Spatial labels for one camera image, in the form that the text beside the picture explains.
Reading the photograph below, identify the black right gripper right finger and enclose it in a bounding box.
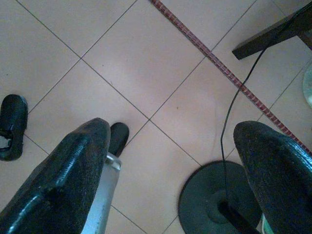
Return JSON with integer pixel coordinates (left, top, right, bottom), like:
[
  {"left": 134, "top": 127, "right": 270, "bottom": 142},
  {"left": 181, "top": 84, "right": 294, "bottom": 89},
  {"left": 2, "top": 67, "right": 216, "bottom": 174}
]
[{"left": 233, "top": 120, "right": 312, "bottom": 234}]

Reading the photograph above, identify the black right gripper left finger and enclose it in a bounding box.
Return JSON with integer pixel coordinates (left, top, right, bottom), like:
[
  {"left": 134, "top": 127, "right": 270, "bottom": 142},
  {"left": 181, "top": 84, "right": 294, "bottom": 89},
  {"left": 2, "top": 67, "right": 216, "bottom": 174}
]
[{"left": 0, "top": 117, "right": 112, "bottom": 234}]

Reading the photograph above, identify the black robot left foot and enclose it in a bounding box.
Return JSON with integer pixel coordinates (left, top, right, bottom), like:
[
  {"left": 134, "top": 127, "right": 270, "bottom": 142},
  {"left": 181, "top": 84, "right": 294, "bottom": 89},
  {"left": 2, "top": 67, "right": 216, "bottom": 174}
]
[{"left": 0, "top": 94, "right": 28, "bottom": 161}]

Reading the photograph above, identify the black robot foot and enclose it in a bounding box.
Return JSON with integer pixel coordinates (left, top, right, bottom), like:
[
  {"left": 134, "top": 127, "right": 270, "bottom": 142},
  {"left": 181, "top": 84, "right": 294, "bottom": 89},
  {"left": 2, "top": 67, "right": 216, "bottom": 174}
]
[
  {"left": 109, "top": 122, "right": 130, "bottom": 157},
  {"left": 0, "top": 94, "right": 28, "bottom": 161}
]

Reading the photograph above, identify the black robot right foot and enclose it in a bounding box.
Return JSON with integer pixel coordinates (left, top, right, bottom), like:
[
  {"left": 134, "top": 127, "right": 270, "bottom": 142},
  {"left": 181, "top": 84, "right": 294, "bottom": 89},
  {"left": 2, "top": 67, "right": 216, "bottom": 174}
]
[{"left": 109, "top": 122, "right": 130, "bottom": 157}]

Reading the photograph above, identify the black round fan stand base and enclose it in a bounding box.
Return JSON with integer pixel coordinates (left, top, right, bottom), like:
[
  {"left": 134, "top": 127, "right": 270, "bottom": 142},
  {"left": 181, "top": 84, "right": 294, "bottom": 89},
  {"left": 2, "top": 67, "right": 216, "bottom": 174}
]
[{"left": 177, "top": 160, "right": 265, "bottom": 234}]

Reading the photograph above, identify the pale green round plate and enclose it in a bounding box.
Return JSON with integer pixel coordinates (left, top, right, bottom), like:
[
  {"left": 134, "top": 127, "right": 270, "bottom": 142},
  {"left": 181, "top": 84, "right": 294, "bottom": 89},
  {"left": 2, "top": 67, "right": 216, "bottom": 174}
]
[{"left": 302, "top": 64, "right": 312, "bottom": 108}]

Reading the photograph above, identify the dark wooden furniture leg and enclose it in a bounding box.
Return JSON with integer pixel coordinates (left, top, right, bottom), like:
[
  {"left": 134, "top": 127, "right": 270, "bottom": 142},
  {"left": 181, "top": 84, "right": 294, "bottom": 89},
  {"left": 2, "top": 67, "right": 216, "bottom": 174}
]
[{"left": 232, "top": 2, "right": 312, "bottom": 60}]

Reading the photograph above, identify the thin black power cable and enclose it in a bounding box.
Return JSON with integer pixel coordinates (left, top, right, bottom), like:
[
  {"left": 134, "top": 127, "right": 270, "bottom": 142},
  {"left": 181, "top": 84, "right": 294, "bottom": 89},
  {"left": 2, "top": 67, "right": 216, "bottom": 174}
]
[{"left": 220, "top": 2, "right": 312, "bottom": 205}]

